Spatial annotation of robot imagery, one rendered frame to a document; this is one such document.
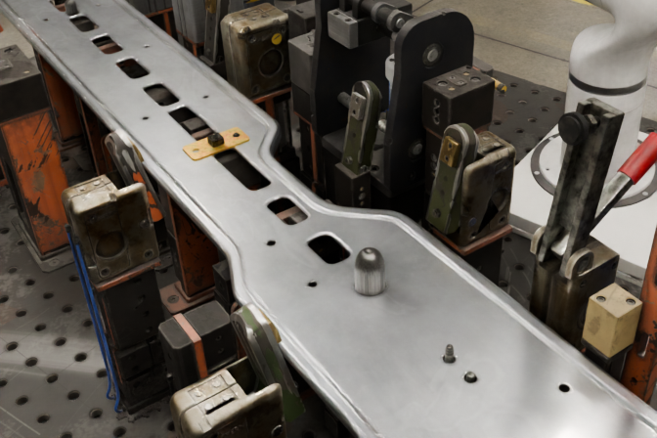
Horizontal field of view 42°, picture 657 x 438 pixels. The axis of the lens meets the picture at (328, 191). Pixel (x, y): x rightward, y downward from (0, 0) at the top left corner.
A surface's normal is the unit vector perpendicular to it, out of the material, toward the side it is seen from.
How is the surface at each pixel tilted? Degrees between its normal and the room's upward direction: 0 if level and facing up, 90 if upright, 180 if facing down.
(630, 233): 5
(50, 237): 90
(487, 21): 0
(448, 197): 78
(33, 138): 90
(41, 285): 0
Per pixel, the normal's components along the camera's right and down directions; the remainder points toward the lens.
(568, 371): -0.04, -0.80
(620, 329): 0.56, 0.47
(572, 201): -0.83, 0.23
